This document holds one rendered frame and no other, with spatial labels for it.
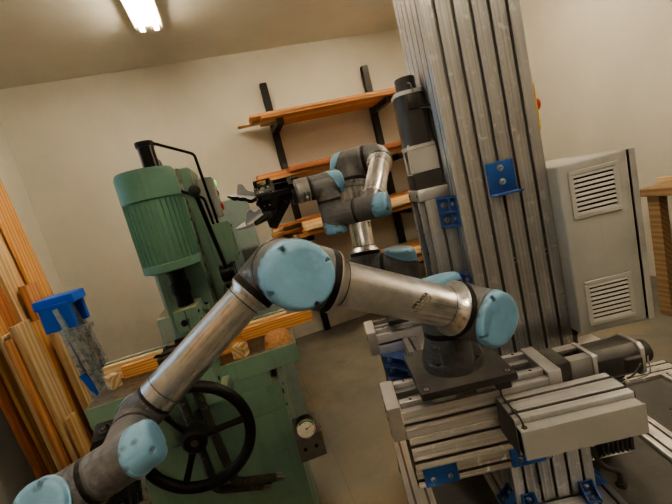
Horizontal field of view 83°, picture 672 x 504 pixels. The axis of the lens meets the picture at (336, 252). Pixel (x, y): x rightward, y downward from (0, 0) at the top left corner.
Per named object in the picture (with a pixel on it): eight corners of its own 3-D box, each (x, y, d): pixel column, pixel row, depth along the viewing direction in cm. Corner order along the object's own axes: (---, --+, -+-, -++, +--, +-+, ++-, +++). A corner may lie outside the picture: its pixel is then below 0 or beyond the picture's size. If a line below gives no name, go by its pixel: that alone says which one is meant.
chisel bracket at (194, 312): (180, 338, 118) (172, 313, 117) (188, 325, 132) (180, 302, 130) (204, 331, 119) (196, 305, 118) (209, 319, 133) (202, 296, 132)
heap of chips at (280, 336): (264, 350, 114) (262, 341, 114) (263, 337, 126) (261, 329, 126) (292, 341, 116) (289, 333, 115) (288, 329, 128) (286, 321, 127)
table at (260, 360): (74, 452, 95) (66, 430, 94) (116, 395, 124) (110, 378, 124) (306, 372, 106) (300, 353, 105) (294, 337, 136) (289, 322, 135)
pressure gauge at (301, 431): (300, 448, 111) (293, 423, 110) (298, 440, 115) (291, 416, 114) (320, 440, 112) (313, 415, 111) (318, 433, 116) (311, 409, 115)
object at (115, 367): (107, 382, 120) (102, 368, 119) (109, 380, 122) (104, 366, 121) (290, 325, 131) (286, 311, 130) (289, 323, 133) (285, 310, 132)
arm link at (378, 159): (399, 159, 151) (393, 225, 113) (373, 166, 155) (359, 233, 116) (392, 132, 145) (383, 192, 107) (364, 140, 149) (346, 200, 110)
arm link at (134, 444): (150, 398, 67) (87, 436, 64) (141, 430, 57) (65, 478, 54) (173, 432, 69) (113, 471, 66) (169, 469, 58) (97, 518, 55)
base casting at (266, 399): (135, 461, 108) (124, 433, 106) (174, 376, 163) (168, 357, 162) (287, 407, 116) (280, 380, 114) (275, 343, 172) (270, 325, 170)
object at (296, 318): (124, 379, 119) (120, 367, 119) (126, 376, 121) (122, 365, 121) (313, 319, 131) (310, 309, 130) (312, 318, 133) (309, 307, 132)
